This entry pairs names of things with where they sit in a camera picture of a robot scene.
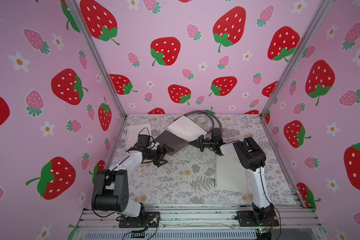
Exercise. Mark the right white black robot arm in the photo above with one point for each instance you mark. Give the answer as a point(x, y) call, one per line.
point(252, 158)

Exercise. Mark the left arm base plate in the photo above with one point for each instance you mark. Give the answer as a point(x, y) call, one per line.
point(147, 219)

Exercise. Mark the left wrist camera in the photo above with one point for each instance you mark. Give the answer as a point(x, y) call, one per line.
point(144, 141)

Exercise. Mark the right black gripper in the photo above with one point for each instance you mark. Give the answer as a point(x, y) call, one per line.
point(202, 143)

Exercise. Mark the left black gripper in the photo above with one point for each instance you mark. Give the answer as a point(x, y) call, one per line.
point(161, 154)

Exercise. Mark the aluminium rail frame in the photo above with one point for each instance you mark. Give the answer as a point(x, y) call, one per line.
point(205, 222)

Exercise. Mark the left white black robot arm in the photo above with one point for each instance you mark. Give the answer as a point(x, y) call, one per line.
point(111, 187)

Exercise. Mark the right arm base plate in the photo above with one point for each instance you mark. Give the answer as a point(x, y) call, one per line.
point(253, 219)

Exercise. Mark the white spiral notebook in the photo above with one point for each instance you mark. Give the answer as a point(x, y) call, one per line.
point(230, 175)

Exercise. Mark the clear tape roll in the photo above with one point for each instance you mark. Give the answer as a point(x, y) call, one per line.
point(202, 121)

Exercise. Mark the dark grey spiral notebook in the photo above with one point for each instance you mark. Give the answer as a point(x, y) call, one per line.
point(179, 134)

